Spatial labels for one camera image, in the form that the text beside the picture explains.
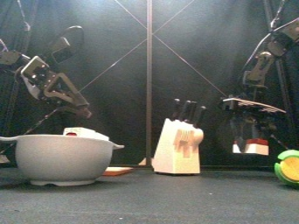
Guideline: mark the salmon sushi toy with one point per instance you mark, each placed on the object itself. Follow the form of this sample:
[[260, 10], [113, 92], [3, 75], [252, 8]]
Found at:
[[259, 147]]

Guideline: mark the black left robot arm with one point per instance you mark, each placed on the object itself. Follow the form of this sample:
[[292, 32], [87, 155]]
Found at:
[[64, 46]]

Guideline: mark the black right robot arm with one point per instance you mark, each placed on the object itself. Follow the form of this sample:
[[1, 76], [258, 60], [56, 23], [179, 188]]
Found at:
[[259, 68]]

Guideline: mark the white toy with red spot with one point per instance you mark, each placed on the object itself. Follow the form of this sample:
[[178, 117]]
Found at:
[[83, 132]]

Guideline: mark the green and yellow round toy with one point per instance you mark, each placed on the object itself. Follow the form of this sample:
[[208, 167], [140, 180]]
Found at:
[[290, 169]]

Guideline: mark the white mixing bowl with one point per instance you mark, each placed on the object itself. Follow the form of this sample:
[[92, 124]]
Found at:
[[57, 159]]

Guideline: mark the white knife block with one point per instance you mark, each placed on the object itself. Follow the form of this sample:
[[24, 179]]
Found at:
[[175, 154]]

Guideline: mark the orange and white flat board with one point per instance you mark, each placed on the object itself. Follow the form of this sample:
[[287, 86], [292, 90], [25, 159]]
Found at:
[[116, 171]]

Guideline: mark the grey vertical frame pole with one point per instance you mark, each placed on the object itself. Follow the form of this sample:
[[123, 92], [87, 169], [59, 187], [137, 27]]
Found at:
[[148, 73]]

